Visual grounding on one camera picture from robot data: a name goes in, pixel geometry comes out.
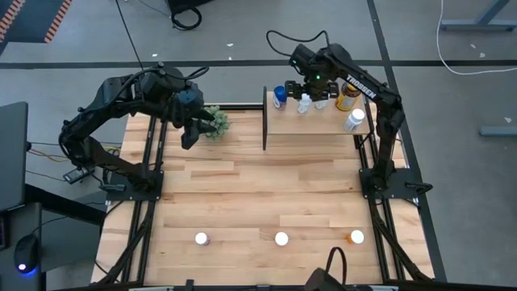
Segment large white medicine bottle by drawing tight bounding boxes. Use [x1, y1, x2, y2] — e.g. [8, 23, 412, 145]
[343, 108, 366, 133]

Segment green artificial potted plant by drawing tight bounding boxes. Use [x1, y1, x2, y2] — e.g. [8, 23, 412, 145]
[201, 104, 231, 141]

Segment dark grey side table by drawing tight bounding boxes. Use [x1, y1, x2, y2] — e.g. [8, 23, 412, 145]
[0, 100, 29, 213]

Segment grey metal table leg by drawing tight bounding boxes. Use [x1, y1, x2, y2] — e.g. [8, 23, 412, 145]
[439, 0, 517, 32]

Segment grey metal foot bar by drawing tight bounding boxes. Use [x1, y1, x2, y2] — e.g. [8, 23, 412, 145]
[479, 125, 517, 137]

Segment black coiled cable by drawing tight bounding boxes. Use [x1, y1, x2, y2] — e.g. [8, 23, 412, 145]
[170, 6, 203, 32]

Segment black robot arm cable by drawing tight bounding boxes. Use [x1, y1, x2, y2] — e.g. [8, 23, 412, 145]
[265, 30, 330, 57]

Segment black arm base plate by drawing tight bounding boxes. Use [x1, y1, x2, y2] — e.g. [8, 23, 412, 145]
[359, 167, 419, 200]
[105, 169, 165, 202]

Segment wooden shelf black frame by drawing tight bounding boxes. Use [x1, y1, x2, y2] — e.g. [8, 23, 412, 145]
[262, 86, 372, 151]

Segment black aluminium table frame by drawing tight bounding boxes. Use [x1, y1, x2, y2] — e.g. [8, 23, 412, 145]
[90, 103, 435, 291]

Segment long thin black cable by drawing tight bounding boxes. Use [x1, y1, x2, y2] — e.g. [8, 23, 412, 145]
[115, 0, 146, 72]

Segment yellow medicine bottle dark cap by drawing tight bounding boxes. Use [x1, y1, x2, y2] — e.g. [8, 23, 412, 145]
[334, 82, 362, 112]

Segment black bag with handle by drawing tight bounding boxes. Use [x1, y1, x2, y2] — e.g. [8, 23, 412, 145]
[303, 246, 351, 291]

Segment black computer mouse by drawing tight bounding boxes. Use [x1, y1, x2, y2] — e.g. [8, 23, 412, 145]
[14, 233, 40, 276]

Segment black mat orange striped edges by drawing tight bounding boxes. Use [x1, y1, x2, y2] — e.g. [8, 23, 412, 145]
[0, 0, 74, 44]

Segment grey desk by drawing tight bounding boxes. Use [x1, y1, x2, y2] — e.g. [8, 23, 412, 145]
[0, 201, 44, 291]

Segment blue cap medicine bottle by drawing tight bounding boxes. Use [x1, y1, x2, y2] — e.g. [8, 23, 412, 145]
[272, 84, 288, 111]

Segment white floor cable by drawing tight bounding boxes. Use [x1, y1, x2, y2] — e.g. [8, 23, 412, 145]
[435, 0, 517, 76]

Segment black power adapter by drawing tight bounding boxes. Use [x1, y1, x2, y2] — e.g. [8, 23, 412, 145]
[62, 167, 92, 185]

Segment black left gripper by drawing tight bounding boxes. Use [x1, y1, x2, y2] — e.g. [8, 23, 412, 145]
[173, 86, 218, 151]

